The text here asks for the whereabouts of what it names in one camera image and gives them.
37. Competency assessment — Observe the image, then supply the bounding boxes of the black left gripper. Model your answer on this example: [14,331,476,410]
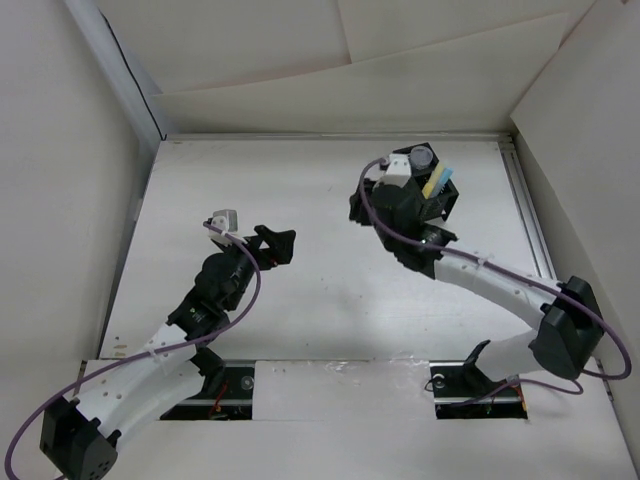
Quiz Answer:
[218,226,293,312]

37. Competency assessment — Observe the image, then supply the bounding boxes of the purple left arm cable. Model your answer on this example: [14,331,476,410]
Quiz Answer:
[2,222,264,479]

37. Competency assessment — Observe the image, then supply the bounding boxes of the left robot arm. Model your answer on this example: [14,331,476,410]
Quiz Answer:
[40,221,296,479]

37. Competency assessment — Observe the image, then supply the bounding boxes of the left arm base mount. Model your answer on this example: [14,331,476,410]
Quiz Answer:
[160,348,256,421]

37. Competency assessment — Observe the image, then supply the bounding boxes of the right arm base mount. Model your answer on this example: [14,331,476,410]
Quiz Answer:
[424,340,528,420]

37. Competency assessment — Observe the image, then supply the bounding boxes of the blue highlighter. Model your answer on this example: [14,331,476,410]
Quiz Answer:
[436,167,453,194]

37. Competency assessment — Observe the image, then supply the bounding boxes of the black two-slot organizer box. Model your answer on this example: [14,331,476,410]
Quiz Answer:
[393,142,459,222]

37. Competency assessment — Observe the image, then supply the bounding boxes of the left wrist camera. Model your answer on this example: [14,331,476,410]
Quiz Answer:
[204,209,239,246]

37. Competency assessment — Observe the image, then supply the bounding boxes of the aluminium rail right edge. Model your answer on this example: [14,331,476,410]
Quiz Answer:
[498,135,557,280]

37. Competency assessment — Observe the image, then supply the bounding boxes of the clear jar of paper clips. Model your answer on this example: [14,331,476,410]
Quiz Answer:
[409,145,434,170]

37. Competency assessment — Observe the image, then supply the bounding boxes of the yellow highlighter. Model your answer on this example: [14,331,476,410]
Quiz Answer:
[422,163,445,199]

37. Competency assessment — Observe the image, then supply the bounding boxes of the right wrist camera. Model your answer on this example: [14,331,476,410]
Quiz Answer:
[376,153,412,188]

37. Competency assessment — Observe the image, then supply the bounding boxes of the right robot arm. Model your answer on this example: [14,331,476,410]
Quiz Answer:
[349,178,604,394]

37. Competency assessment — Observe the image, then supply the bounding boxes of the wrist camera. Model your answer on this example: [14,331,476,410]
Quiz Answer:
[204,209,239,246]
[376,153,412,188]

